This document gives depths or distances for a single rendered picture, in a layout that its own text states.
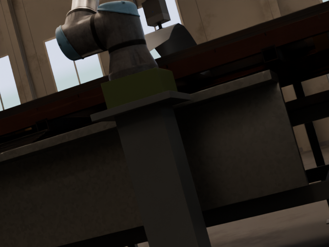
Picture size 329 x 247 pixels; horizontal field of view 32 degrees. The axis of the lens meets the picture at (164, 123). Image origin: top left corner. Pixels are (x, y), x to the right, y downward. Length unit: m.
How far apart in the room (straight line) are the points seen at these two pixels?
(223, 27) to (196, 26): 0.55
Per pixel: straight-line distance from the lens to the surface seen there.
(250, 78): 1.76
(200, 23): 11.44
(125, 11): 1.69
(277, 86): 1.91
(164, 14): 2.45
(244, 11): 11.33
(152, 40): 2.24
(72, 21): 1.78
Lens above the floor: 0.50
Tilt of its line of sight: 4 degrees up
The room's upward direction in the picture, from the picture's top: 15 degrees counter-clockwise
